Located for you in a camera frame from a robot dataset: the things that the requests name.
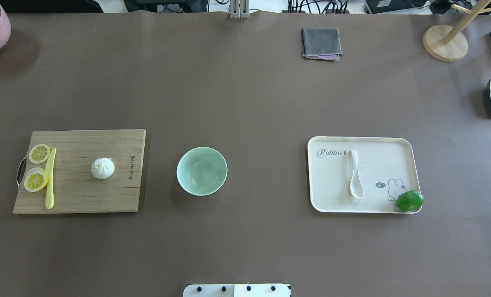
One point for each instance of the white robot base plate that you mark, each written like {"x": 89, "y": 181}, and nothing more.
{"x": 238, "y": 290}

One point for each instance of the lower lemon slice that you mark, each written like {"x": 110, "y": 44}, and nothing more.
{"x": 36, "y": 179}

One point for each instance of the yellow plastic knife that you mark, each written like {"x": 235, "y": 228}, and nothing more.
{"x": 49, "y": 168}

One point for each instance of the wooden cutting board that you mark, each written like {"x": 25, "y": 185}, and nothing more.
{"x": 76, "y": 190}

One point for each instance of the light green bowl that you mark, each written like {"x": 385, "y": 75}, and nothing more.
{"x": 202, "y": 171}

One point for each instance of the lemon slice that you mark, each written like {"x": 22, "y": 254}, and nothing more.
{"x": 36, "y": 179}
{"x": 39, "y": 153}

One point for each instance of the grey folded cloth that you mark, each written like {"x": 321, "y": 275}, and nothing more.
{"x": 321, "y": 44}

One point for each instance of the wooden mug tree stand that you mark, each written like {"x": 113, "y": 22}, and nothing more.
{"x": 447, "y": 43}

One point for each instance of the white steamed bun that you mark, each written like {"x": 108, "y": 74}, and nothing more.
{"x": 102, "y": 168}

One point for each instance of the white ceramic spoon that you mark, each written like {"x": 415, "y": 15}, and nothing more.
{"x": 355, "y": 185}

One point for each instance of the upper lemon slice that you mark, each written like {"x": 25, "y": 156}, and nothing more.
{"x": 39, "y": 153}

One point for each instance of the cream rabbit tray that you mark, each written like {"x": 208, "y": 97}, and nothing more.
{"x": 386, "y": 166}

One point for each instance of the green lime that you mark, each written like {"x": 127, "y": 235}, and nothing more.
{"x": 410, "y": 201}

